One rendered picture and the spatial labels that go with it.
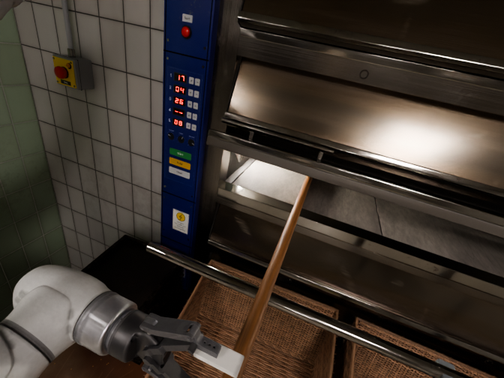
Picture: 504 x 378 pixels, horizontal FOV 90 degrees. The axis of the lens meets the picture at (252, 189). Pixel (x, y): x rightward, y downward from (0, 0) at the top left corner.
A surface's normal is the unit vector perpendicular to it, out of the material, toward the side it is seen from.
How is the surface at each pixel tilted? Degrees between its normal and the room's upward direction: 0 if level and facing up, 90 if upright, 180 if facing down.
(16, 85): 90
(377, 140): 70
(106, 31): 90
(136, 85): 90
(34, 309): 10
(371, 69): 90
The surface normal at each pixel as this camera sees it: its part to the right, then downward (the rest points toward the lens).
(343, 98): -0.25, 0.09
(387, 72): -0.33, 0.41
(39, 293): 0.01, -0.76
